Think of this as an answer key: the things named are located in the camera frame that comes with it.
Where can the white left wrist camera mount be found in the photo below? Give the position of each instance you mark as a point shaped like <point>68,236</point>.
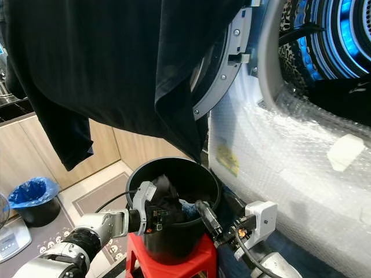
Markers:
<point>142,200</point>

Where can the clear bubble wrap sheet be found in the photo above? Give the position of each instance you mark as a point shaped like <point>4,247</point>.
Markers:
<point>284,174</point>

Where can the light wooden cabinet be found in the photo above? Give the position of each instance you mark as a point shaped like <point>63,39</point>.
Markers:
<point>29,153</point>

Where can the large black shirt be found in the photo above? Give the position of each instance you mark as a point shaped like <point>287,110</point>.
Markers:
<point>122,69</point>

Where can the yellow label sticker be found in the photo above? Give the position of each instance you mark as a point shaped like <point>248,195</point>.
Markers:
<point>228,159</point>

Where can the white tape patch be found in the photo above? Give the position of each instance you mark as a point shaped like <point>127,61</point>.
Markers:
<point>345,152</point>

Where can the white front-load washing machine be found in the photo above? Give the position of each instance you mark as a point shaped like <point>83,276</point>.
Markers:
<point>342,40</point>

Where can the stainless steel urn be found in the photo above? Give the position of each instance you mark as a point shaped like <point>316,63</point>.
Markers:
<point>6,90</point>

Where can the grey skull print mat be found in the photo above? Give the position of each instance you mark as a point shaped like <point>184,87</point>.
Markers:
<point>47,244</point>

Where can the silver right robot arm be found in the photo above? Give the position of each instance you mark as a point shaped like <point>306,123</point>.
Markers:
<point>281,267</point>

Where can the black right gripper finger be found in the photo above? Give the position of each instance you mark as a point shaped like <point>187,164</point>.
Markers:
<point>208,217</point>
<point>237,207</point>

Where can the black garment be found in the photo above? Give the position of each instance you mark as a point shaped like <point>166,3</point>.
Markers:
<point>168,194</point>
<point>339,107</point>

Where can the black plastic bucket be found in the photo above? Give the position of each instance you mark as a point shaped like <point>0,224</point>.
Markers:
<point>174,246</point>

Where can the blue plastic bin bag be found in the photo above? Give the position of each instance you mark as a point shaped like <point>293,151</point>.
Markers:
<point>31,191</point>

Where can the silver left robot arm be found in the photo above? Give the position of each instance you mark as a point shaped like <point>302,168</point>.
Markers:
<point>98,226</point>

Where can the grey round washer door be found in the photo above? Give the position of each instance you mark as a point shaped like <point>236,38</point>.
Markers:
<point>235,55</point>

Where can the white floor scale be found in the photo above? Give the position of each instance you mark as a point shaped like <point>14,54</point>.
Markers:
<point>13,238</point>

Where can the red plastic stool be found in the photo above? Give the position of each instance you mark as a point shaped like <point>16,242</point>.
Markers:
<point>153,267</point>

